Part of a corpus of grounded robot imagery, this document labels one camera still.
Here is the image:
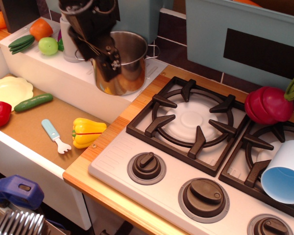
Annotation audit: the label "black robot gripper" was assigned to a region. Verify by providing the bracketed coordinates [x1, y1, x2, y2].
[59, 0, 121, 82]

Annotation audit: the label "stainless steel pot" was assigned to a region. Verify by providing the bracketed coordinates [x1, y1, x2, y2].
[74, 31, 161, 96]

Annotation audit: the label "left small stove knob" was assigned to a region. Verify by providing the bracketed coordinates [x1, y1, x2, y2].
[127, 152, 167, 186]

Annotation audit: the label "grey toy stove top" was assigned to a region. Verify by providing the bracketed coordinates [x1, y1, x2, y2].
[88, 75, 294, 235]

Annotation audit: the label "middle large stove knob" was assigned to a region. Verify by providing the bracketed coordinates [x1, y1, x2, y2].
[178, 178, 230, 224]

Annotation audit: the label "right stove knob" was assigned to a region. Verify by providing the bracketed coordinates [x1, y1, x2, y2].
[247, 214, 294, 235]

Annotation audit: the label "grey toy faucet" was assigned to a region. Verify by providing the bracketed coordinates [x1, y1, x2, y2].
[60, 14, 84, 63]

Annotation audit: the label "purple toy eggplant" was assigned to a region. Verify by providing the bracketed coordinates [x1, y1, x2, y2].
[57, 30, 64, 51]

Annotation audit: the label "green toy apple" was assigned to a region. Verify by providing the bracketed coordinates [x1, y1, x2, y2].
[38, 37, 58, 55]

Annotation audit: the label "white toy sink unit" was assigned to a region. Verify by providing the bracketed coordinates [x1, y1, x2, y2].
[0, 16, 169, 231]

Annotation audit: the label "yellow toy bell pepper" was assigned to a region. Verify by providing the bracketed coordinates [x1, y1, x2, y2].
[72, 117, 107, 149]

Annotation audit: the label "orange toy vegetable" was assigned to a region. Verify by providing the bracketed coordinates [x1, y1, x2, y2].
[29, 18, 53, 41]

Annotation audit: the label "green toy cucumber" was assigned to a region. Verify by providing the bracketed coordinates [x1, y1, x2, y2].
[14, 93, 53, 112]

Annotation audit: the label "dark green toy leaves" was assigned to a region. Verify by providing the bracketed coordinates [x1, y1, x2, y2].
[8, 35, 35, 54]

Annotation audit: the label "cream scalloped plate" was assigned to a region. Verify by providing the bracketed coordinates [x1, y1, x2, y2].
[0, 76, 33, 111]

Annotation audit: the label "left black burner grate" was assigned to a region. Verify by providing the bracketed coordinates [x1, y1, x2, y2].
[126, 77, 248, 176]

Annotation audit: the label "black burner grate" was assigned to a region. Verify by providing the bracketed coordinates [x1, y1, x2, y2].
[126, 77, 248, 176]
[220, 121, 294, 207]

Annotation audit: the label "teal toy microwave cabinet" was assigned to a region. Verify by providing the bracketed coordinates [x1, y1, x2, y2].
[186, 0, 294, 89]

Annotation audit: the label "red toy radish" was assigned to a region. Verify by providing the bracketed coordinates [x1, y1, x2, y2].
[245, 78, 294, 125]

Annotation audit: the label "right black burner grate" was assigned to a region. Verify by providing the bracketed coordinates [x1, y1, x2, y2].
[220, 121, 294, 207]

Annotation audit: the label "grey ribbed metal part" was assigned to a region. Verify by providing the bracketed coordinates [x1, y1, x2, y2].
[0, 211, 51, 235]

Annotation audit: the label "light blue plastic cup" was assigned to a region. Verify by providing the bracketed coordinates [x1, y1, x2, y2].
[261, 140, 294, 204]

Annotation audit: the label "blue handled toy fork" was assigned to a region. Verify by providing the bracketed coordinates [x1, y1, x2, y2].
[41, 119, 72, 154]

